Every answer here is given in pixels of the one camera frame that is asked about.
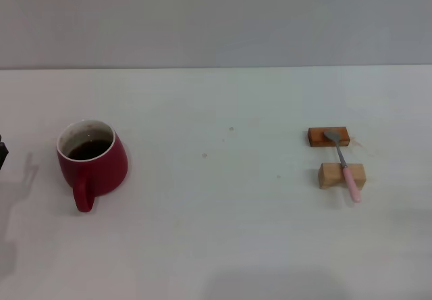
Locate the red ceramic coffee cup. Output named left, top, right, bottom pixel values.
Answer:
left=55, top=119, right=129, bottom=213

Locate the pink handled metal spoon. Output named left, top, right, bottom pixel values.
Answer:
left=323, top=130, right=362, bottom=203

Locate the dark brown wooden block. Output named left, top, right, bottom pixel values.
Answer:
left=307, top=126, right=351, bottom=148

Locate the light wooden arch block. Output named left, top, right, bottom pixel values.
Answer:
left=317, top=162, right=367, bottom=191

